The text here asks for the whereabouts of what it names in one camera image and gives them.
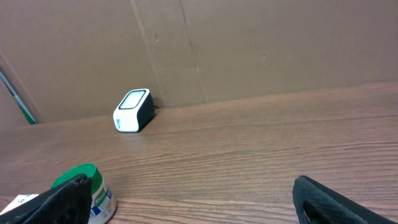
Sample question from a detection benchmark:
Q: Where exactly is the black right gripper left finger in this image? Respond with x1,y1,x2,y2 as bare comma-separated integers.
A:
1,174,93,224

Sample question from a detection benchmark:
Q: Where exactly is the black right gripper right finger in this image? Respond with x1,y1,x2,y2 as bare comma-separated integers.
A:
292,175,395,224

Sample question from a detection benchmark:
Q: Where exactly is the green lid jar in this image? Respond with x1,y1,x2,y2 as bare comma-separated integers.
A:
51,163,117,224

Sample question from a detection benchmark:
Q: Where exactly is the white barcode scanner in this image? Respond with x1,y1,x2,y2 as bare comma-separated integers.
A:
113,88,155,133

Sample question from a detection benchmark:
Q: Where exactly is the green and white pole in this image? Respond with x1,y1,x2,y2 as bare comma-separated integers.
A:
1,72,37,124

